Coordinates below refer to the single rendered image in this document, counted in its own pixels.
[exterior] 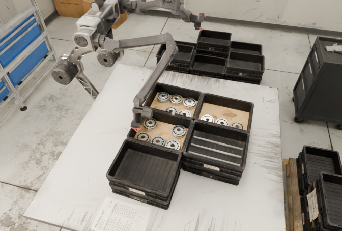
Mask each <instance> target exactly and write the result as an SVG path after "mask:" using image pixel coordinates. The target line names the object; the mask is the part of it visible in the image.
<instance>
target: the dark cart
mask: <svg viewBox="0 0 342 231"><path fill-rule="evenodd" d="M336 43H338V44H339V46H340V45H342V39H337V38H329V37H320V36H317V38H316V40H315V42H314V44H313V46H312V49H311V51H310V53H309V55H308V58H307V60H306V62H305V64H304V66H303V69H302V71H301V73H300V75H299V77H298V80H297V82H296V84H295V86H294V88H293V98H292V100H293V102H294V107H295V117H294V120H295V122H296V123H301V122H303V121H304V119H310V120H316V121H322V122H327V123H334V124H337V125H336V126H337V128H338V130H342V54H340V53H337V52H333V51H326V48H325V46H332V45H333V44H336Z"/></svg>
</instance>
